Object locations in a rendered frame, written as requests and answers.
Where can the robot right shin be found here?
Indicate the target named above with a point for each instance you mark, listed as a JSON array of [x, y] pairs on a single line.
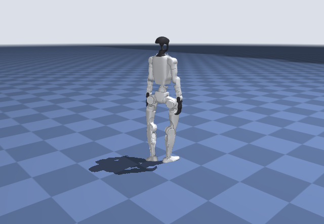
[[169, 142]]

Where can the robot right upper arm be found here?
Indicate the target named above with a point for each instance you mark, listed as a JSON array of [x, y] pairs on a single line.
[[172, 62]]

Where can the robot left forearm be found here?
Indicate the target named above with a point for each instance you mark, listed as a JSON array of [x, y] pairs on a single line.
[[149, 86]]

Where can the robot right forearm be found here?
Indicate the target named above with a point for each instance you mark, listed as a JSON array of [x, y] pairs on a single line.
[[178, 89]]

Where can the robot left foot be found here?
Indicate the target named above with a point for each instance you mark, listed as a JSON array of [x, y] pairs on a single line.
[[154, 158]]

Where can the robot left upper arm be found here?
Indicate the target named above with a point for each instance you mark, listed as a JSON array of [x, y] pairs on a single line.
[[150, 76]]

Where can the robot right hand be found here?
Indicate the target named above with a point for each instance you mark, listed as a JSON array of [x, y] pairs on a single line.
[[179, 105]]

